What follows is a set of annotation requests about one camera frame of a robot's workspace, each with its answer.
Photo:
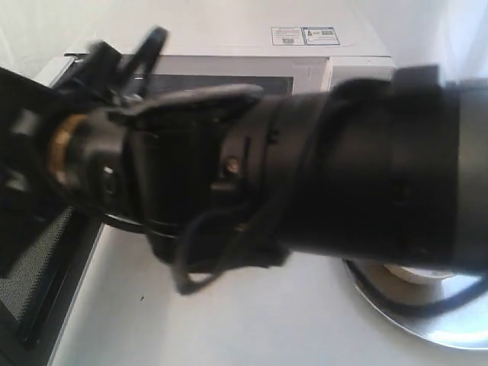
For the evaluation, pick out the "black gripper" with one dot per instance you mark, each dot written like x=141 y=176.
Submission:
x=46 y=140

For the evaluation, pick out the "cream ceramic bowl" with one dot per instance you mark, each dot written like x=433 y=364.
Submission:
x=393 y=274

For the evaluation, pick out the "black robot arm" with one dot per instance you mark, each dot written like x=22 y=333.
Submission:
x=223 y=177

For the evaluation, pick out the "white microwave oven body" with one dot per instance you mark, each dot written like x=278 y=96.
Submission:
x=211 y=53

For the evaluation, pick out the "white printed warning label sticker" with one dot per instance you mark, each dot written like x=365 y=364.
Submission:
x=304 y=36

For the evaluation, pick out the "round steel tray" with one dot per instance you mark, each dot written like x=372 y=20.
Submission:
x=452 y=313

